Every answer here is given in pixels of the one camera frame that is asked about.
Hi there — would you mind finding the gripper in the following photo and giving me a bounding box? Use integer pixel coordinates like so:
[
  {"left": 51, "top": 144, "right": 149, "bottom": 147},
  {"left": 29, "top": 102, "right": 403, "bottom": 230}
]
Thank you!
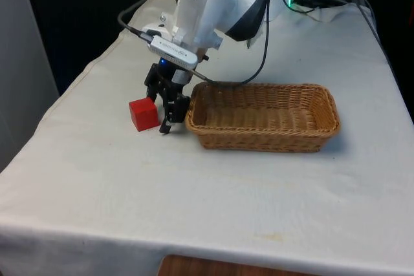
[{"left": 144, "top": 58, "right": 192, "bottom": 135}]

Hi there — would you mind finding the red cube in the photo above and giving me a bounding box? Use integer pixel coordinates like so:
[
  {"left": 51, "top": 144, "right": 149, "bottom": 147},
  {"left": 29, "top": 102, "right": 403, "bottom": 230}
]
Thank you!
[{"left": 128, "top": 97, "right": 161, "bottom": 132}]

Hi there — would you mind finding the brown wicker basket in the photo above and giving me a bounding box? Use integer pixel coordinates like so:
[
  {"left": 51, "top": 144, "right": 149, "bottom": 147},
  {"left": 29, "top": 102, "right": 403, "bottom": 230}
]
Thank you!
[{"left": 184, "top": 81, "right": 341, "bottom": 153}]

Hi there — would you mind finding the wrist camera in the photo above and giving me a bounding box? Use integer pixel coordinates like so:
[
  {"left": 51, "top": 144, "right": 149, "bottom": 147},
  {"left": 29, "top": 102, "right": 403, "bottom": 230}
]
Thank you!
[{"left": 147, "top": 35, "right": 199, "bottom": 69}]

